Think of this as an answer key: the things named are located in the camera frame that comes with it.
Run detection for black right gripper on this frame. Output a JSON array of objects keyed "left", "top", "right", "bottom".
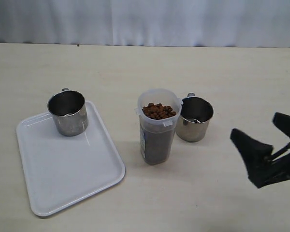
[{"left": 230, "top": 112, "right": 290, "bottom": 189}]

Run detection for steel mug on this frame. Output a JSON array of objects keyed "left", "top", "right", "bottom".
[
  {"left": 47, "top": 88, "right": 88, "bottom": 136},
  {"left": 175, "top": 92, "right": 214, "bottom": 143}
]

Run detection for translucent plastic container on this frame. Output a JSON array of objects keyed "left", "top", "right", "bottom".
[{"left": 136, "top": 88, "right": 183, "bottom": 165}]

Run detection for white curtain backdrop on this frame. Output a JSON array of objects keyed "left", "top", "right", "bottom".
[{"left": 0, "top": 0, "right": 290, "bottom": 48}]

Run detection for brown pellets in container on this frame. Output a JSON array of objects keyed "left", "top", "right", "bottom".
[{"left": 142, "top": 102, "right": 176, "bottom": 120}]

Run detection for white plastic tray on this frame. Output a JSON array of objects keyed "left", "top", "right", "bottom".
[{"left": 16, "top": 101, "right": 126, "bottom": 217}]

